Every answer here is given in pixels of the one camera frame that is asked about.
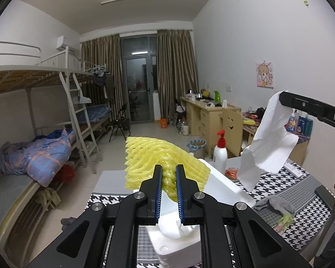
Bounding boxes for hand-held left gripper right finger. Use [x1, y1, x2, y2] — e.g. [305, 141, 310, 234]
[175, 164, 313, 268]

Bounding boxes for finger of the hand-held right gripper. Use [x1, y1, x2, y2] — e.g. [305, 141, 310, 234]
[279, 90, 328, 120]

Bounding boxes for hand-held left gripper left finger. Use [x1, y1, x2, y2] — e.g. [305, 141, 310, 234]
[25, 164, 164, 268]

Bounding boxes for yellow foam net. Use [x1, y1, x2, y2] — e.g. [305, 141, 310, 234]
[125, 136, 211, 204]

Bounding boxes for white foam box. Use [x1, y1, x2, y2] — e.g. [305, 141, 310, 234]
[132, 159, 264, 268]

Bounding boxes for white paper bag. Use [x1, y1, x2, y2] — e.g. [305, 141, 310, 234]
[237, 91, 299, 193]

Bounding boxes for group of toiletry bottles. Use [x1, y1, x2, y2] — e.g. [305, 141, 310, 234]
[286, 109, 314, 134]

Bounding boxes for wooden desk with patterned cover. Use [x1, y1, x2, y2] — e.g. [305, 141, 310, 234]
[241, 112, 314, 168]

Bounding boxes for blue rimmed waste bin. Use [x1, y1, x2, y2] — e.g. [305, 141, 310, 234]
[187, 139, 207, 158]

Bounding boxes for white lotion pump bottle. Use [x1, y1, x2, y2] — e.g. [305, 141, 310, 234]
[213, 130, 228, 174]

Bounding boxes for orange snack packet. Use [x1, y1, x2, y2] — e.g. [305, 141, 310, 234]
[225, 167, 239, 180]

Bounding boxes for group of floor bottles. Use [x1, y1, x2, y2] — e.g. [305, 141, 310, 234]
[174, 117, 191, 136]

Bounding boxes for white remote control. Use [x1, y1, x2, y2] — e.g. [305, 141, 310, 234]
[283, 162, 305, 178]

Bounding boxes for wooden chair with smiley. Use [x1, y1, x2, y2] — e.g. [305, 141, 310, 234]
[221, 107, 244, 157]

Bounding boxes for wooden desk with drawers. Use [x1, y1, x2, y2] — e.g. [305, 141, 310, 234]
[180, 96, 242, 157]

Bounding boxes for black folding chair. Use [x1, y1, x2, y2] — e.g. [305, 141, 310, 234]
[109, 103, 132, 143]

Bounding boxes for houndstooth tablecloth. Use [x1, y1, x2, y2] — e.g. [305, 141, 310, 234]
[85, 162, 333, 268]

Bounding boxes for white panel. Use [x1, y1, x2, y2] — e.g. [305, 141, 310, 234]
[153, 91, 160, 120]

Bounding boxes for black shoe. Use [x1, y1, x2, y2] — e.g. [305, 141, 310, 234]
[61, 216, 79, 226]

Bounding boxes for red bag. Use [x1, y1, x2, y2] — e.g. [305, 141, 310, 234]
[54, 164, 76, 185]

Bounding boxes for grey sock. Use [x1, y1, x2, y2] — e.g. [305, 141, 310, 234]
[253, 195, 296, 215]

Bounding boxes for white metal bunk bed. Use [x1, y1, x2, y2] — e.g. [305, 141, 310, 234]
[0, 40, 101, 246]
[81, 60, 113, 136]

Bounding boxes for floral cloth pouch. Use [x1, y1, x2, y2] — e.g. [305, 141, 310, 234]
[274, 214, 294, 232]

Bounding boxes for person's grey clothing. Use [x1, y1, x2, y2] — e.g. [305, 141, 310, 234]
[320, 201, 335, 261]

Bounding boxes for glass balcony door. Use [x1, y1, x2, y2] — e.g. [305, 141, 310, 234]
[120, 36, 158, 123]

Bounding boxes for beige cloth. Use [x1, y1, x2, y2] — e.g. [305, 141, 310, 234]
[35, 187, 60, 210]

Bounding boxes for brown curtain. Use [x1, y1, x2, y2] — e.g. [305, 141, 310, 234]
[81, 33, 130, 123]
[156, 29, 199, 120]

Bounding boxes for blue plaid blanket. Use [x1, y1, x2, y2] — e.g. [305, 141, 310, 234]
[0, 128, 76, 187]

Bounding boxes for dark hanging clothes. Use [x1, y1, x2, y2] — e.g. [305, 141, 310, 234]
[93, 71, 109, 87]

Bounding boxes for white air conditioner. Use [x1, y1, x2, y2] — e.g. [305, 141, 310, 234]
[57, 36, 76, 53]

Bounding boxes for ceiling tube light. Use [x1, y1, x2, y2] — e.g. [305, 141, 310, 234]
[101, 0, 157, 5]

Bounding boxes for pink wall poster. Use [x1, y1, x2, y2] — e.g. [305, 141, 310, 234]
[256, 61, 275, 88]

